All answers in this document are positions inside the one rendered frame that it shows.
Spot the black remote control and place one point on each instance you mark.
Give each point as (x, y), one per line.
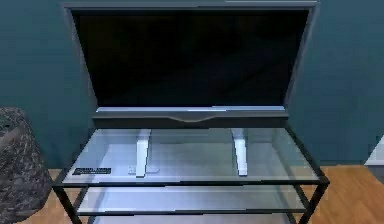
(91, 171)

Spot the black flat television set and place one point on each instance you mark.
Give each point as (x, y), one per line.
(190, 56)

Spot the black glass television stand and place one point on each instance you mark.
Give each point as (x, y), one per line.
(200, 196)

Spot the white furniture corner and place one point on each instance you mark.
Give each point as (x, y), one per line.
(376, 156)

